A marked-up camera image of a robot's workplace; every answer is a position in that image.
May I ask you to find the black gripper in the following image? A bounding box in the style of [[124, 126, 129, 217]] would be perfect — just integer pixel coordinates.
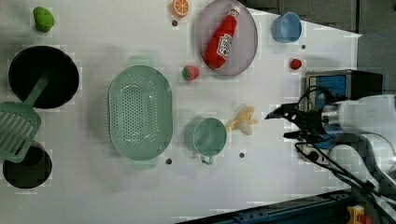
[[265, 104, 326, 142]]

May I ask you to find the peeled toy banana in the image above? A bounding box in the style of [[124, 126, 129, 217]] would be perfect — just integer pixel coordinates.
[[226, 106, 259, 135]]

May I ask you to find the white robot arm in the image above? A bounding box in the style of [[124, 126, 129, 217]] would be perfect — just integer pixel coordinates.
[[266, 94, 395, 194]]

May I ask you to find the black toaster oven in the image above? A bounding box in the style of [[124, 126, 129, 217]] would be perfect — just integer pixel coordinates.
[[303, 69, 384, 166]]

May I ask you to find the small red toy fruit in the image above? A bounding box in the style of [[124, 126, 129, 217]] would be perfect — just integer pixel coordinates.
[[290, 59, 303, 70]]

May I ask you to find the green metal cup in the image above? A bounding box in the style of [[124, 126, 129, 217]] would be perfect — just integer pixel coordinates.
[[184, 117, 227, 165]]

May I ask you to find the grey round plate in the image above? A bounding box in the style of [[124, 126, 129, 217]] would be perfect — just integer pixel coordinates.
[[195, 0, 258, 76]]

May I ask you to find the blue plastic cup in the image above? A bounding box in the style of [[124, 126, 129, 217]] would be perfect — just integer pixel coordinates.
[[271, 12, 303, 43]]

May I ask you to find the red ketchup bottle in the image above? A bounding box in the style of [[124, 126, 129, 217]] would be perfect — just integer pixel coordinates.
[[204, 7, 241, 69]]

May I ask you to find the toy strawberry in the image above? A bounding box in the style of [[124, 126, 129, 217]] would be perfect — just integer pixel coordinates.
[[182, 65, 200, 81]]

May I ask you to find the green colander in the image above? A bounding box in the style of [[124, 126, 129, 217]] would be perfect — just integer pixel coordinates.
[[107, 55, 173, 171]]

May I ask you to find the toy orange slice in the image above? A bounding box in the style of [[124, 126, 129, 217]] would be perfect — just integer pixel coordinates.
[[172, 0, 189, 18]]

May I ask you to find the small black cup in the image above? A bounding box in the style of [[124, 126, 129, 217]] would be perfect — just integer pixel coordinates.
[[3, 142, 52, 189]]

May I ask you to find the green toy pepper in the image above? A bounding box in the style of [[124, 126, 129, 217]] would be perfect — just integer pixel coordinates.
[[33, 7, 55, 33]]

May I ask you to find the large black pot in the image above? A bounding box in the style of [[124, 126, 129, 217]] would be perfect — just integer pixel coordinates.
[[7, 45, 80, 110]]

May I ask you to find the green slotted spatula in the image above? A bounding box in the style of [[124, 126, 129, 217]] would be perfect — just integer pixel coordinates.
[[0, 69, 51, 163]]

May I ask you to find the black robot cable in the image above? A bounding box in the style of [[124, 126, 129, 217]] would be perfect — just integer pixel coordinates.
[[293, 85, 396, 218]]

